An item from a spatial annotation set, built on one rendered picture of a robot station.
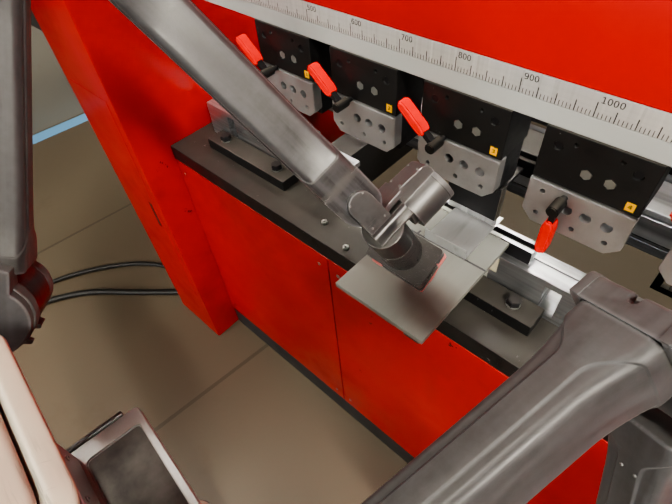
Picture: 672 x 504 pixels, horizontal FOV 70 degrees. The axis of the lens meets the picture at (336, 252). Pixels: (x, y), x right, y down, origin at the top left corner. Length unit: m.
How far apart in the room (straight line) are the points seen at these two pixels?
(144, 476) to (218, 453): 1.13
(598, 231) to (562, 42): 0.27
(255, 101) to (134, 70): 0.82
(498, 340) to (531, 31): 0.51
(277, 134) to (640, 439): 0.43
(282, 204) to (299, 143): 0.61
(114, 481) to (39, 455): 0.29
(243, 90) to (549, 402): 0.41
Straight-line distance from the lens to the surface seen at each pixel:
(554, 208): 0.73
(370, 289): 0.81
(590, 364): 0.33
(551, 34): 0.68
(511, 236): 0.93
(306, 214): 1.12
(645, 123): 0.68
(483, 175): 0.81
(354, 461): 1.73
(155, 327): 2.16
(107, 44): 1.30
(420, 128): 0.79
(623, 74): 0.66
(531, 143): 1.08
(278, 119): 0.55
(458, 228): 0.91
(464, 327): 0.93
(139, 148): 1.41
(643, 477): 0.46
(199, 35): 0.54
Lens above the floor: 1.64
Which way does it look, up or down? 48 degrees down
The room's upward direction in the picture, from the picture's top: 6 degrees counter-clockwise
